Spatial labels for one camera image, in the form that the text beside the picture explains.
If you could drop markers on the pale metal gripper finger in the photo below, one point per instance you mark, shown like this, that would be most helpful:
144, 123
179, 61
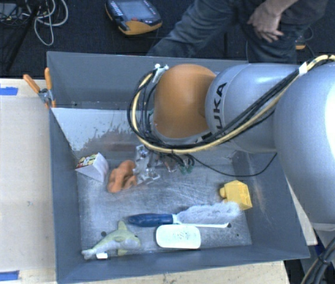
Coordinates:
150, 177
142, 154

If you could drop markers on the person's hand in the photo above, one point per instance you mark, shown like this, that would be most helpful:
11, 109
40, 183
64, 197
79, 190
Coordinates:
265, 22

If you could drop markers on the orange soft toy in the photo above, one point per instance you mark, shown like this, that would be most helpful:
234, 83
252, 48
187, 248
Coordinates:
120, 176

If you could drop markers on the white box with colourful print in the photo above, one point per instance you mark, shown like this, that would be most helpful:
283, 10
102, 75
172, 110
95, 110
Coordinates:
96, 166

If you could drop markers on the white oval pad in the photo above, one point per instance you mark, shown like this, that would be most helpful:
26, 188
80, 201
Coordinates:
177, 237

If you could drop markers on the grey-green toy dolphin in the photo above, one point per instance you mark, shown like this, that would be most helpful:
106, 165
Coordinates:
117, 241

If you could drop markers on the yellow toy block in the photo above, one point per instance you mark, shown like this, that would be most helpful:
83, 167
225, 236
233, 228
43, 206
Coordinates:
238, 194

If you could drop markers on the grey metal bin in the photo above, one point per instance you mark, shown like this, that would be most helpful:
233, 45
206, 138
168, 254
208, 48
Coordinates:
185, 265

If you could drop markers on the pale flat board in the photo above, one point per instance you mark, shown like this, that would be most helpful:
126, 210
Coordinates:
22, 173

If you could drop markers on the person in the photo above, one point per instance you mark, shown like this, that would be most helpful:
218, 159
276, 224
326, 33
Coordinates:
209, 19

